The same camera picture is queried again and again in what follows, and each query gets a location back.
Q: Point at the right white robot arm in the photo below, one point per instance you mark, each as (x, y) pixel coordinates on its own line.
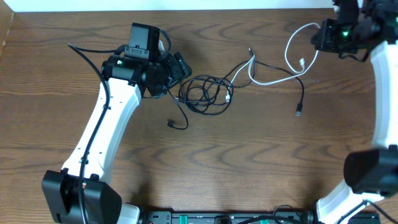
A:
(369, 176)

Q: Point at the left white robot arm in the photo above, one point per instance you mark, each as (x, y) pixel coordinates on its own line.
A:
(81, 192)

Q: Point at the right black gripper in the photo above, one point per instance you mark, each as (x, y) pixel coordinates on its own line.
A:
(321, 40)

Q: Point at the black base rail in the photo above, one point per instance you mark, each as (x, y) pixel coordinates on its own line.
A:
(283, 216)

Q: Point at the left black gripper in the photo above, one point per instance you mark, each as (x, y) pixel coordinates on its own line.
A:
(181, 70)

